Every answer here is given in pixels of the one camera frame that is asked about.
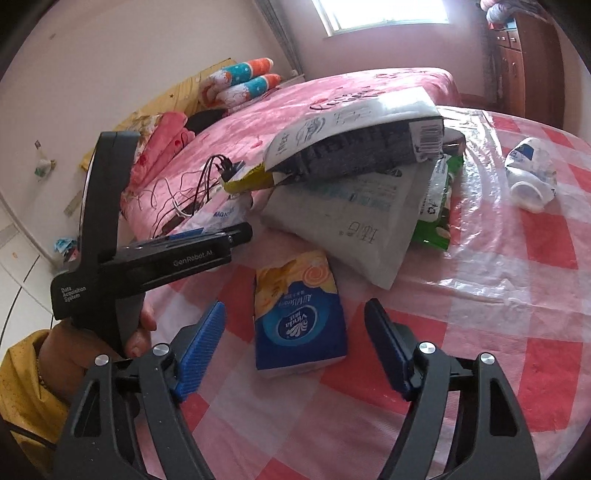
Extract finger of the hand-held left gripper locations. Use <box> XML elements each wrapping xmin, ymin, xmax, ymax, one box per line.
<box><xmin>131</xmin><ymin>222</ymin><xmax>254</xmax><ymax>252</ymax></box>

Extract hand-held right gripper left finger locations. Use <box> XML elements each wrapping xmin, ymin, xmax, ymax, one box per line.
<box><xmin>54</xmin><ymin>301</ymin><xmax>227</xmax><ymax>480</ymax></box>

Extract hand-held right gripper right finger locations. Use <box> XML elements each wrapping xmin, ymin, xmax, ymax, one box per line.
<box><xmin>365</xmin><ymin>298</ymin><xmax>541</xmax><ymax>480</ymax></box>

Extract yellow packet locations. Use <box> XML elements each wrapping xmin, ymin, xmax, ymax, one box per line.
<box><xmin>224</xmin><ymin>164</ymin><xmax>278</xmax><ymax>195</ymax></box>

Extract blue yellow tissue pack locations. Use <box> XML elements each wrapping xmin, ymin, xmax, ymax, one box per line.
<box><xmin>254</xmin><ymin>251</ymin><xmax>349</xmax><ymax>379</ymax></box>

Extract light grey mailer bag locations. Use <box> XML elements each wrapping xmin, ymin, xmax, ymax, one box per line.
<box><xmin>261</xmin><ymin>157</ymin><xmax>444</xmax><ymax>291</ymax></box>

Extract green snack packet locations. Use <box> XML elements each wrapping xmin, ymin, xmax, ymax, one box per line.
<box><xmin>410</xmin><ymin>154</ymin><xmax>465</xmax><ymax>252</ymax></box>

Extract white dark grey mailer bag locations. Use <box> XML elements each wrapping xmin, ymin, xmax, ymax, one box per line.
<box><xmin>262</xmin><ymin>88</ymin><xmax>446</xmax><ymax>185</ymax></box>

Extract person's left forearm yellow sleeve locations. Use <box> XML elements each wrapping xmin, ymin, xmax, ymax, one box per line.
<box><xmin>0</xmin><ymin>329</ymin><xmax>71</xmax><ymax>467</ymax></box>

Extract person's left hand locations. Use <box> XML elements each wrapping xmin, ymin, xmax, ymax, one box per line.
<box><xmin>36</xmin><ymin>299</ymin><xmax>158</xmax><ymax>403</ymax></box>

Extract white plastic bag blue print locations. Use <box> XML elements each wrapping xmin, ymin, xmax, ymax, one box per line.
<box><xmin>171</xmin><ymin>191</ymin><xmax>254</xmax><ymax>241</ymax></box>

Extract folded pink blanket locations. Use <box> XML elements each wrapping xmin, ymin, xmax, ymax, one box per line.
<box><xmin>129</xmin><ymin>111</ymin><xmax>197</xmax><ymax>195</ymax></box>

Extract dark cloth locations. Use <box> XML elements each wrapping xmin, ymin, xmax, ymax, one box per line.
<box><xmin>185</xmin><ymin>107</ymin><xmax>232</xmax><ymax>134</ymax></box>

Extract red white checked tablecloth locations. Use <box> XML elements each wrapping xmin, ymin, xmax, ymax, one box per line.
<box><xmin>139</xmin><ymin>106</ymin><xmax>591</xmax><ymax>480</ymax></box>

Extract bed with pink sheet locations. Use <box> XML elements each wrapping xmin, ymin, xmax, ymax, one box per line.
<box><xmin>120</xmin><ymin>67</ymin><xmax>462</xmax><ymax>241</ymax></box>

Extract cartoon print pillow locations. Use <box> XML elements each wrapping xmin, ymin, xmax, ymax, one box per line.
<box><xmin>215</xmin><ymin>73</ymin><xmax>283</xmax><ymax>110</ymax></box>
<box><xmin>198</xmin><ymin>58</ymin><xmax>275</xmax><ymax>100</ymax></box>

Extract yellow wooden headboard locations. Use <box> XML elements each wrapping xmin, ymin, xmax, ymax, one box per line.
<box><xmin>79</xmin><ymin>58</ymin><xmax>237</xmax><ymax>172</ymax></box>

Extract grey curtain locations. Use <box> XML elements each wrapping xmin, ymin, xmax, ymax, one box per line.
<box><xmin>255</xmin><ymin>0</ymin><xmax>306</xmax><ymax>80</ymax></box>

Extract window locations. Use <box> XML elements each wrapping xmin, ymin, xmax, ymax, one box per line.
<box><xmin>311</xmin><ymin>0</ymin><xmax>451</xmax><ymax>38</ymax></box>

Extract brown wooden wardrobe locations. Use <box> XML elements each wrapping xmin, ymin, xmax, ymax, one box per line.
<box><xmin>485</xmin><ymin>9</ymin><xmax>566</xmax><ymax>127</ymax></box>

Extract bedding bundle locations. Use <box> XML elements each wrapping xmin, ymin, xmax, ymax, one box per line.
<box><xmin>480</xmin><ymin>0</ymin><xmax>541</xmax><ymax>24</ymax></box>

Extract tangled black cables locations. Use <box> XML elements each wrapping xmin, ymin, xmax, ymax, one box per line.
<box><xmin>139</xmin><ymin>154</ymin><xmax>245</xmax><ymax>234</ymax></box>

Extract small wall ornament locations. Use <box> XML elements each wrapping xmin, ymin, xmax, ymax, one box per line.
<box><xmin>33</xmin><ymin>142</ymin><xmax>57</xmax><ymax>182</ymax></box>

